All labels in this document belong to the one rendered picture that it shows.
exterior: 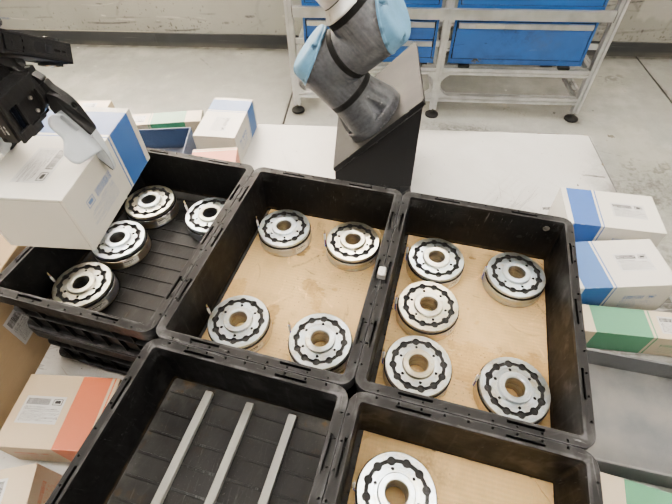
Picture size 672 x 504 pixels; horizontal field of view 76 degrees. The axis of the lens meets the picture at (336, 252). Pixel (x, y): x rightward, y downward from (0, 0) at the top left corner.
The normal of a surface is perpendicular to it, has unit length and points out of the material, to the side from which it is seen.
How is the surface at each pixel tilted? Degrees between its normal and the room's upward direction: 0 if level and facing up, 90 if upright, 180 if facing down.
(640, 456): 0
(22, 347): 90
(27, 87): 90
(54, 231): 90
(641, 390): 0
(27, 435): 0
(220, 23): 90
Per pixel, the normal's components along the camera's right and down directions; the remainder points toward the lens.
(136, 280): -0.02, -0.65
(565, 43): -0.09, 0.76
